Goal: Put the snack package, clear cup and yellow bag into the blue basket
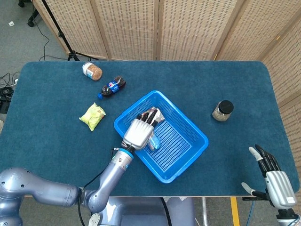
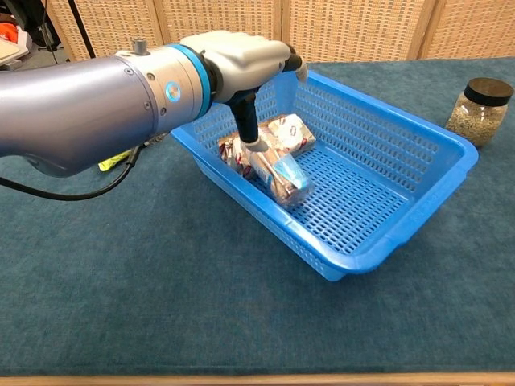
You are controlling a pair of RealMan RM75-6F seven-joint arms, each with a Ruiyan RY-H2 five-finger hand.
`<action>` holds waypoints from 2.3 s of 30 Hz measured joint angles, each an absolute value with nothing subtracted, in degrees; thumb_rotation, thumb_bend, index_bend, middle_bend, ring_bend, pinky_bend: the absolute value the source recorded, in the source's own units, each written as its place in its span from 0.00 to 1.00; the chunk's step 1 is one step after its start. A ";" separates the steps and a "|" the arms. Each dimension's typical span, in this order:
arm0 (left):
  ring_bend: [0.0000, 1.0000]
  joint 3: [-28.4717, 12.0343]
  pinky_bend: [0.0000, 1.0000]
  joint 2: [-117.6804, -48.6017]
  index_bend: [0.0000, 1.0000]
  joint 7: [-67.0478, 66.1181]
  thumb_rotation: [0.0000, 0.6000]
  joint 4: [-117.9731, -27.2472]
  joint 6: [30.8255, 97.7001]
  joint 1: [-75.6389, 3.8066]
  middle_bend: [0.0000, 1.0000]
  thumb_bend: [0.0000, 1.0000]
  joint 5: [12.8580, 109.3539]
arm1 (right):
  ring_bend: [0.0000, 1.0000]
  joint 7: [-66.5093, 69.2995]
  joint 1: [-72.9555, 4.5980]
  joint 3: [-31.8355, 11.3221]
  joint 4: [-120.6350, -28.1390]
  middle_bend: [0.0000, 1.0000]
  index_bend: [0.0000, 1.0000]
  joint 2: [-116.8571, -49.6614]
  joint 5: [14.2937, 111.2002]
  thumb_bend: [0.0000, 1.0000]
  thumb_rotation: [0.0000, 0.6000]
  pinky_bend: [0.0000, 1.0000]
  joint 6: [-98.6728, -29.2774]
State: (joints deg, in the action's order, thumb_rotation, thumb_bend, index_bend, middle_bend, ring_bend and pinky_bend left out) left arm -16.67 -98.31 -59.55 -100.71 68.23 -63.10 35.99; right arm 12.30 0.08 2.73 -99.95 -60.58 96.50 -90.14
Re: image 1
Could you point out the black-lid jar of grains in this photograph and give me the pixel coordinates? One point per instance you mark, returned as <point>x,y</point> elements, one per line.
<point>223,110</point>

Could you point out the yellow snack bag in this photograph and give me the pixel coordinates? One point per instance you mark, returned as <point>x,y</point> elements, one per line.
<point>92,115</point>

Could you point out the cola bottle blue cap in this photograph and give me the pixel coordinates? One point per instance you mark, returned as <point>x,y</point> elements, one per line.
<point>113,87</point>

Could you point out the blue plastic basket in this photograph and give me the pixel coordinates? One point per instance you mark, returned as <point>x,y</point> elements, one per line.
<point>178,150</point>

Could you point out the black tripod stand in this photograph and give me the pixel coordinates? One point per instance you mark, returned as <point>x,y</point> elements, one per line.
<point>63,36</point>

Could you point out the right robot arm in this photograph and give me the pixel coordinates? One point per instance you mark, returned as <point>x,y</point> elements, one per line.
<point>285,217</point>

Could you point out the white-lid jar brown contents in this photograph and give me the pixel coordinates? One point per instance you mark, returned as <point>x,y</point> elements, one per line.
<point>92,71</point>

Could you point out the red white snack packet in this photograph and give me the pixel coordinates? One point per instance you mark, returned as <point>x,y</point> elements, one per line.
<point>161,116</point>

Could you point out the grey robot torso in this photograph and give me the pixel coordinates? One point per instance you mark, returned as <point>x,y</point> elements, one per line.
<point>141,212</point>

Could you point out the woven folding screen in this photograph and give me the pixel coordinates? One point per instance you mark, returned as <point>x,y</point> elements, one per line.
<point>188,28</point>

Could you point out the blue table mat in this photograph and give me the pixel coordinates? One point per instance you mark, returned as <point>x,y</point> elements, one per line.
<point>188,77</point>

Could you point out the metal table leg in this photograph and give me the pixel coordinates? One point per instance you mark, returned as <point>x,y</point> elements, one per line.
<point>205,209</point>

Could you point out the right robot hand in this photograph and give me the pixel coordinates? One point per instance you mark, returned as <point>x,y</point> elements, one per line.
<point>281,188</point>

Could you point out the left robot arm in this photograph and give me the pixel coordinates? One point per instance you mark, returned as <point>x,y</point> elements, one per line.
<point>47,191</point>

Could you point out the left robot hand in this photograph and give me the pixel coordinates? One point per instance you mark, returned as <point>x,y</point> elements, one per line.
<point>138,134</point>

